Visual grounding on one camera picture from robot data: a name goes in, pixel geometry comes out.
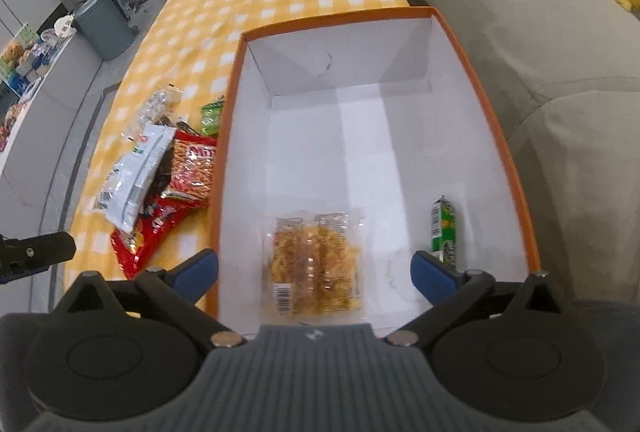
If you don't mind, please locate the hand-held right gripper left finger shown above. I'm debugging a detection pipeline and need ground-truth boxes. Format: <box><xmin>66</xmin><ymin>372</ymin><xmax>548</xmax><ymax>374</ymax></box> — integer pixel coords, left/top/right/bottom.
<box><xmin>50</xmin><ymin>249</ymin><xmax>246</xmax><ymax>348</ymax></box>

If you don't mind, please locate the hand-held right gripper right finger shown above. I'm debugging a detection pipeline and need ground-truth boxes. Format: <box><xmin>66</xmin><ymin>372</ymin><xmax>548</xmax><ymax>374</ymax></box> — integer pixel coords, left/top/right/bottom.
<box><xmin>384</xmin><ymin>251</ymin><xmax>573</xmax><ymax>348</ymax></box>

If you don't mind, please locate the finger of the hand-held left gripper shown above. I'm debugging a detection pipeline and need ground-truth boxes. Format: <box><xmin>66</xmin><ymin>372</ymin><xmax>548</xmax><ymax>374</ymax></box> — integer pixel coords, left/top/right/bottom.
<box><xmin>0</xmin><ymin>232</ymin><xmax>77</xmax><ymax>284</ymax></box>

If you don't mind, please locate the green striped snack packet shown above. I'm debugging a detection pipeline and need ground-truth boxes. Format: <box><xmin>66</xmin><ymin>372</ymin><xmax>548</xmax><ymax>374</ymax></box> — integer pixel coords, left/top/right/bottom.
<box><xmin>430</xmin><ymin>194</ymin><xmax>459</xmax><ymax>266</ymax></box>

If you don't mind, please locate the red glossy snack packet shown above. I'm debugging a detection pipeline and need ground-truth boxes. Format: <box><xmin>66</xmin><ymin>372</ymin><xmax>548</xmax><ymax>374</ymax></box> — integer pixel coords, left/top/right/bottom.
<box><xmin>110</xmin><ymin>193</ymin><xmax>209</xmax><ymax>281</ymax></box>

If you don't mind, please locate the clear packet of yellow snacks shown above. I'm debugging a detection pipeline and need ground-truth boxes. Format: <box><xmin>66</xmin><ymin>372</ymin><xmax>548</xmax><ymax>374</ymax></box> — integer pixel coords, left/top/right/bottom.
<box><xmin>262</xmin><ymin>209</ymin><xmax>365</xmax><ymax>317</ymax></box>

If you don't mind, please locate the orange cardboard box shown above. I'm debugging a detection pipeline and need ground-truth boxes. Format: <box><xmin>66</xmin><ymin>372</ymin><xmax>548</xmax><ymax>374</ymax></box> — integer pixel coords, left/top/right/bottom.
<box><xmin>206</xmin><ymin>6</ymin><xmax>542</xmax><ymax>334</ymax></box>

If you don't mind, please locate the red packet of snack sticks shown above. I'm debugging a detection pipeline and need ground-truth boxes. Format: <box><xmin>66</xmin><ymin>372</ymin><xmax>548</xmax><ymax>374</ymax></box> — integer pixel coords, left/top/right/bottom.
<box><xmin>160</xmin><ymin>129</ymin><xmax>219</xmax><ymax>209</ymax></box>

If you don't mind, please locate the white and silver snack packet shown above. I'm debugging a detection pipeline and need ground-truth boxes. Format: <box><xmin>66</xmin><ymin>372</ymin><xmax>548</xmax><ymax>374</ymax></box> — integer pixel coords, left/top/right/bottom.
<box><xmin>92</xmin><ymin>122</ymin><xmax>177</xmax><ymax>234</ymax></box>

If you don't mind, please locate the small green snack packet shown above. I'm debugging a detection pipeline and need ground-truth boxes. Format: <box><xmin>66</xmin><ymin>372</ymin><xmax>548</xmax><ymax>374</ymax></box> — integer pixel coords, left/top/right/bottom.
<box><xmin>200</xmin><ymin>96</ymin><xmax>227</xmax><ymax>137</ymax></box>

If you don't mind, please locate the clear packet of cookies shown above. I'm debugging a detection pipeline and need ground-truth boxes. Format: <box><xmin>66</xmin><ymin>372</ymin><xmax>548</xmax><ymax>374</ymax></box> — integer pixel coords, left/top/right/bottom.
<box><xmin>125</xmin><ymin>84</ymin><xmax>184</xmax><ymax>144</ymax></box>

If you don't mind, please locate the white low cabinet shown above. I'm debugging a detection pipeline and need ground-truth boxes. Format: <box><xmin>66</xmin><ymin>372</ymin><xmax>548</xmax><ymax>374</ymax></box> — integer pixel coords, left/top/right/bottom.
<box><xmin>0</xmin><ymin>29</ymin><xmax>108</xmax><ymax>178</ymax></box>

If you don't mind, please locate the colourful printed picture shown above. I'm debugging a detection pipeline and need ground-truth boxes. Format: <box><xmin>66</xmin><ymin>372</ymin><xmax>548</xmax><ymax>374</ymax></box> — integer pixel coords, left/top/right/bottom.
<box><xmin>0</xmin><ymin>24</ymin><xmax>37</xmax><ymax>85</ymax></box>

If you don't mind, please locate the grey planter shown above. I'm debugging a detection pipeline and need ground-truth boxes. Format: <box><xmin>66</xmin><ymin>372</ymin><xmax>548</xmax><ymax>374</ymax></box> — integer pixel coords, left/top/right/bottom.
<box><xmin>72</xmin><ymin>0</ymin><xmax>137</xmax><ymax>61</ymax></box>

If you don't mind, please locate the beige sofa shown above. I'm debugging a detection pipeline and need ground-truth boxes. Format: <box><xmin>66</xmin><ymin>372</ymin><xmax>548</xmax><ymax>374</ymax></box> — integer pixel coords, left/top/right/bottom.
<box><xmin>387</xmin><ymin>0</ymin><xmax>640</xmax><ymax>308</ymax></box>

